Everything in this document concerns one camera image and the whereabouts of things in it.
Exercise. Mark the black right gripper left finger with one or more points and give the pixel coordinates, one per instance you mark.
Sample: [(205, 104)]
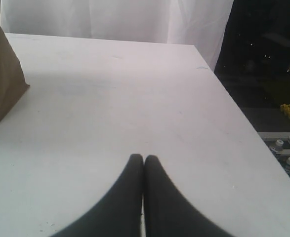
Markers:
[(118, 213)]

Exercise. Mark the white backdrop curtain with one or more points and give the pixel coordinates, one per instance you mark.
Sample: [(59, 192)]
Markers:
[(200, 23)]

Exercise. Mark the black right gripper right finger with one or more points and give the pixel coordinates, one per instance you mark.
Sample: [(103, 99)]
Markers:
[(167, 212)]

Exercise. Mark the white shelf rail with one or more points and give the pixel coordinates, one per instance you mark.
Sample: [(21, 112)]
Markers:
[(272, 136)]

